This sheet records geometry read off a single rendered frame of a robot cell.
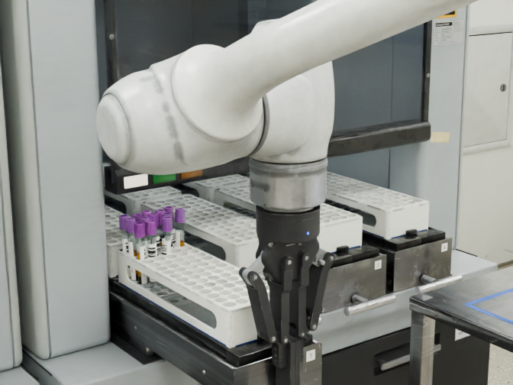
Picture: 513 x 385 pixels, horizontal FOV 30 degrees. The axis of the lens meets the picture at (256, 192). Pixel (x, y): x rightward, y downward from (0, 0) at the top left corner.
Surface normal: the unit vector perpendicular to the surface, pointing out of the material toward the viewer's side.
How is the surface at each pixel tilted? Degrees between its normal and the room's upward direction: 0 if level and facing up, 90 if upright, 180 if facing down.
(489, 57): 90
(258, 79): 121
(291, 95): 79
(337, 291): 90
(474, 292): 0
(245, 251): 90
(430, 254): 90
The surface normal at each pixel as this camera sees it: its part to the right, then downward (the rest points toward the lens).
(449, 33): 0.58, 0.21
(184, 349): -0.81, 0.15
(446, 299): 0.00, -0.97
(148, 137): 0.12, 0.37
